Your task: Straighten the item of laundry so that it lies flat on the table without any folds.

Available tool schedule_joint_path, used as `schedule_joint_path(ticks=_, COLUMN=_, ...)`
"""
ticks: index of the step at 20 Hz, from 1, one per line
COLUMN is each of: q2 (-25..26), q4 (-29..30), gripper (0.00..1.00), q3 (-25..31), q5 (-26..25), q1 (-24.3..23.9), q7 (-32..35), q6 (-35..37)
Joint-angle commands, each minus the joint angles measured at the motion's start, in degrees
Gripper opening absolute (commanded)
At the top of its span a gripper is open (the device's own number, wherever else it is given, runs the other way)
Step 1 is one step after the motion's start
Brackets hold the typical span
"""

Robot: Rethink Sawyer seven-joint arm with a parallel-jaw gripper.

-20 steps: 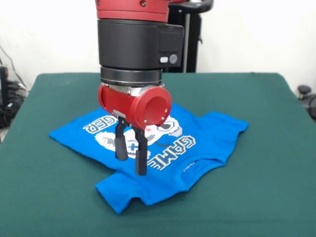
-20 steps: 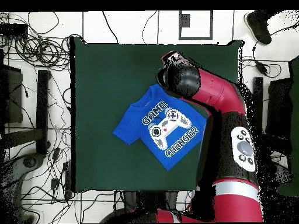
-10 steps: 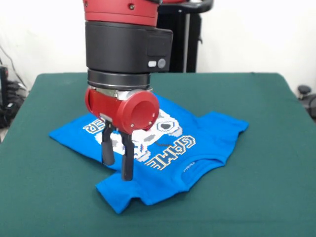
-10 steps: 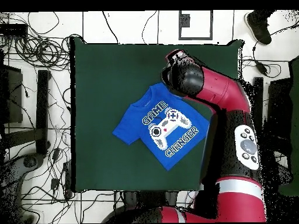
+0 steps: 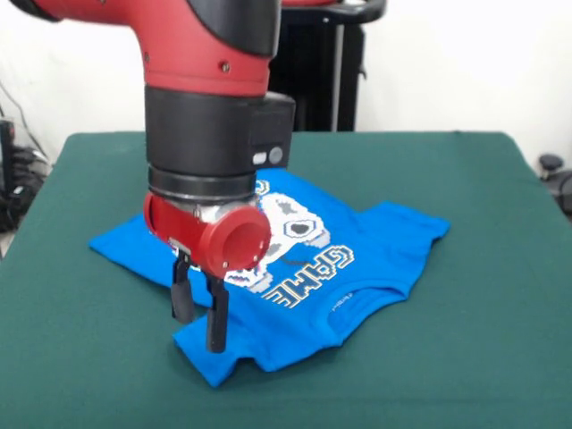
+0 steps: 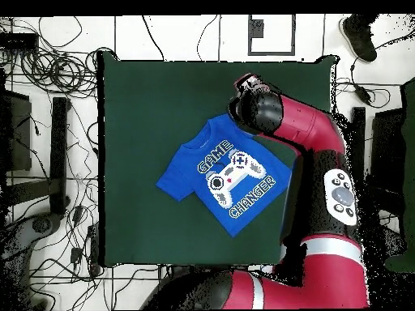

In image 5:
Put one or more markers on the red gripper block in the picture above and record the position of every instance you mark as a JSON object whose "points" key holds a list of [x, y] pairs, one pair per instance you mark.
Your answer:
{"points": [[179, 223]]}

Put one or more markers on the blue printed shirt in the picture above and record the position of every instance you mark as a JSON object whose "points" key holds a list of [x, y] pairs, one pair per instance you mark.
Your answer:
{"points": [[313, 322]]}

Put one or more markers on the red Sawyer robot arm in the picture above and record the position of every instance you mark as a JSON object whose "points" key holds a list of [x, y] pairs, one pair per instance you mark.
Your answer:
{"points": [[201, 125]]}

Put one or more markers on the black upright stand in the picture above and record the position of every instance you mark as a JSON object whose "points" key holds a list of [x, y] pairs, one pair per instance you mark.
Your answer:
{"points": [[6, 152]]}

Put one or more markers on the dark green table cloth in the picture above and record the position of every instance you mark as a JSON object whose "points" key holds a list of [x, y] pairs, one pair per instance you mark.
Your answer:
{"points": [[491, 313]]}

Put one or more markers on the grey chair base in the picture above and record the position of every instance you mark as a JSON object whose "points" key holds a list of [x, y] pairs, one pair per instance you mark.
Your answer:
{"points": [[550, 162]]}

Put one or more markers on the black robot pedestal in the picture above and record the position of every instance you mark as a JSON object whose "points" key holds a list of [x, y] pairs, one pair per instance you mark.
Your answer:
{"points": [[322, 76]]}

